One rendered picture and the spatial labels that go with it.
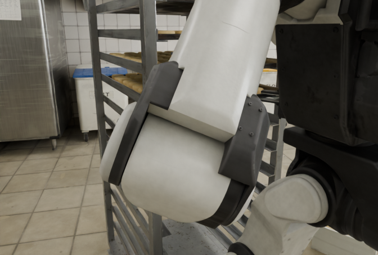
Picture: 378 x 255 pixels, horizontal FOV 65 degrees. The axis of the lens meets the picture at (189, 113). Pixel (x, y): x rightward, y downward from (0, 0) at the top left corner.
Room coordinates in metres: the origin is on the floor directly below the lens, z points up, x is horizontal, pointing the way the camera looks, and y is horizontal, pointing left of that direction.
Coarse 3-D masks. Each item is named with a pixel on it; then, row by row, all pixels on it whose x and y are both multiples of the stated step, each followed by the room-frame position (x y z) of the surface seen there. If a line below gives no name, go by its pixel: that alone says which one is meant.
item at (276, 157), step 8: (280, 120) 0.92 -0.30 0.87; (272, 128) 0.94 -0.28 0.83; (280, 128) 0.92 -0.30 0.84; (272, 136) 0.94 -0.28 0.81; (280, 136) 0.92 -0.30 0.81; (280, 144) 0.92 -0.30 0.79; (272, 152) 0.93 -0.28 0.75; (280, 152) 0.92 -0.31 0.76; (272, 160) 0.93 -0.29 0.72; (280, 160) 0.93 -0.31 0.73; (280, 168) 0.93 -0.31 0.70; (272, 176) 0.93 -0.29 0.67; (280, 176) 0.93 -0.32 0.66
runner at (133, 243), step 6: (114, 210) 1.21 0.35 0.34; (120, 216) 1.20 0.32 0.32; (120, 222) 1.12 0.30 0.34; (126, 228) 1.11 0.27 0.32; (126, 234) 1.05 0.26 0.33; (132, 234) 1.07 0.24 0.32; (132, 240) 1.03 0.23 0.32; (132, 246) 0.98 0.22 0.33; (138, 246) 1.00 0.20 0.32; (138, 252) 0.96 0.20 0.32
